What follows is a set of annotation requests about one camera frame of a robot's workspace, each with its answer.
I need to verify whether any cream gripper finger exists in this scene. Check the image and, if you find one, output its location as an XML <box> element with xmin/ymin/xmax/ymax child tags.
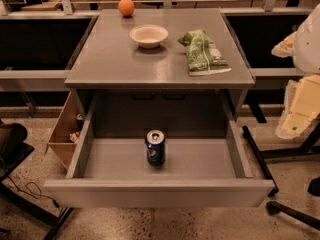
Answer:
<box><xmin>271</xmin><ymin>32</ymin><xmax>296</xmax><ymax>58</ymax></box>

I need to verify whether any blue pepsi can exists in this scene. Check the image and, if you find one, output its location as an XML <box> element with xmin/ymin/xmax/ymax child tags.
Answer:
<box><xmin>145</xmin><ymin>130</ymin><xmax>165</xmax><ymax>167</ymax></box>

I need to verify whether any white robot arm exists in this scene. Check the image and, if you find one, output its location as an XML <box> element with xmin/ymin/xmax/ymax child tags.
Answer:
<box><xmin>271</xmin><ymin>4</ymin><xmax>320</xmax><ymax>74</ymax></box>

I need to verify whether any grey open top drawer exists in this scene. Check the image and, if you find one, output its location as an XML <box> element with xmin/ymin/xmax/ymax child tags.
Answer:
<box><xmin>45</xmin><ymin>91</ymin><xmax>274</xmax><ymax>208</ymax></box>

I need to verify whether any green chip bag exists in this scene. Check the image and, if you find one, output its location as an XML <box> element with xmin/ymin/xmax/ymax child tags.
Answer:
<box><xmin>178</xmin><ymin>29</ymin><xmax>231</xmax><ymax>76</ymax></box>

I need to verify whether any black stand leg right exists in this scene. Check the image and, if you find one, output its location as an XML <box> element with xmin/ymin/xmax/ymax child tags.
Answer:
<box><xmin>242</xmin><ymin>126</ymin><xmax>279</xmax><ymax>197</ymax></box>

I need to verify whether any white bowl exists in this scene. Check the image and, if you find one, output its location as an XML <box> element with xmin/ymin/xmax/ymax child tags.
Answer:
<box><xmin>130</xmin><ymin>24</ymin><xmax>169</xmax><ymax>49</ymax></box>

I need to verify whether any orange fruit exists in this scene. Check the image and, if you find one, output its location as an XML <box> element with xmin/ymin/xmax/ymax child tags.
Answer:
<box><xmin>118</xmin><ymin>0</ymin><xmax>135</xmax><ymax>17</ymax></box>

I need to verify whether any wooden side bin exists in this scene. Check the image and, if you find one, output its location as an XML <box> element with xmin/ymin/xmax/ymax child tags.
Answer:
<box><xmin>47</xmin><ymin>94</ymin><xmax>83</xmax><ymax>168</ymax></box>

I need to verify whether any black chair left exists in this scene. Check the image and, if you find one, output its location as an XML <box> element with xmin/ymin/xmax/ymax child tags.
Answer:
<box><xmin>0</xmin><ymin>121</ymin><xmax>73</xmax><ymax>240</ymax></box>

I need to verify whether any black floor cable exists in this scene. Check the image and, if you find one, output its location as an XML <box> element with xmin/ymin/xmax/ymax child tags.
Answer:
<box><xmin>6</xmin><ymin>175</ymin><xmax>61</xmax><ymax>208</ymax></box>

